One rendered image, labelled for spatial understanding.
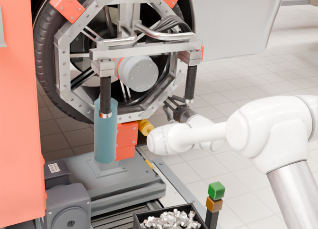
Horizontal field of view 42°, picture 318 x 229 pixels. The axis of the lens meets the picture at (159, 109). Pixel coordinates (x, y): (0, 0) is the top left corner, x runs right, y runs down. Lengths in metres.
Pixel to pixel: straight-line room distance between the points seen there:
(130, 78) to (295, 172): 0.73
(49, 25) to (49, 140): 1.29
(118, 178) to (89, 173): 0.14
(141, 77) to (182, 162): 1.14
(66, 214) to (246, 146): 0.85
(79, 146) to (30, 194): 1.39
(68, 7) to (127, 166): 0.93
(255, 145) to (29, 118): 0.60
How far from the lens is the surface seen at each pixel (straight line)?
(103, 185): 1.97
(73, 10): 1.50
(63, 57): 1.54
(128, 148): 1.81
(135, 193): 2.03
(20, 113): 1.16
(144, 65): 1.50
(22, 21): 1.07
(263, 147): 0.98
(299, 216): 0.99
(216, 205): 1.32
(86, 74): 1.71
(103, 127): 1.57
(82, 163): 2.12
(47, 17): 1.58
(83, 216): 1.64
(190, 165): 2.54
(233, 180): 2.48
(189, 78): 1.53
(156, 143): 1.46
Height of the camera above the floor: 1.43
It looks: 27 degrees down
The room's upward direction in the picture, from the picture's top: 5 degrees clockwise
